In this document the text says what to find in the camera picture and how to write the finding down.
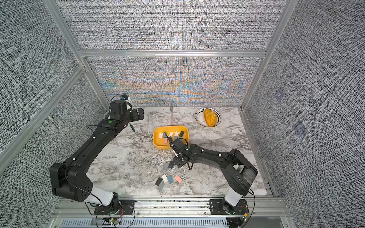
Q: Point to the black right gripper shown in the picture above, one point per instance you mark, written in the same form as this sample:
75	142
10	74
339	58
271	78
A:
178	164

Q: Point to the yellow plastic storage box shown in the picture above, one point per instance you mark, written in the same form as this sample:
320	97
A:
158	142

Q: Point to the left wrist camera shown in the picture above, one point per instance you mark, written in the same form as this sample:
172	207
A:
120	107

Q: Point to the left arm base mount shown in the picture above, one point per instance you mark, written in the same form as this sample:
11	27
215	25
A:
126	207

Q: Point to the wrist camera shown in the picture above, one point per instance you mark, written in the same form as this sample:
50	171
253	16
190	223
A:
120	107
178	146

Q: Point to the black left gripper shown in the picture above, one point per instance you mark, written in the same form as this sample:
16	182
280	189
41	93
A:
136	117

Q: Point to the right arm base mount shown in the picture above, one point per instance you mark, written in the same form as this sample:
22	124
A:
221	207

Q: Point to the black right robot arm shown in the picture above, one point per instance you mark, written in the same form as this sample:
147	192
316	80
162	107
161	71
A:
238	171

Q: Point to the white patterned plate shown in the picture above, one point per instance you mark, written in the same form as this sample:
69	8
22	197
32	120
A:
199	117

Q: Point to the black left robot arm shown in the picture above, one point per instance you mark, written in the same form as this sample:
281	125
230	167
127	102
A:
69	179

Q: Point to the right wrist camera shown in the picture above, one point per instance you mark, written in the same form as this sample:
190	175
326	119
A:
178	146

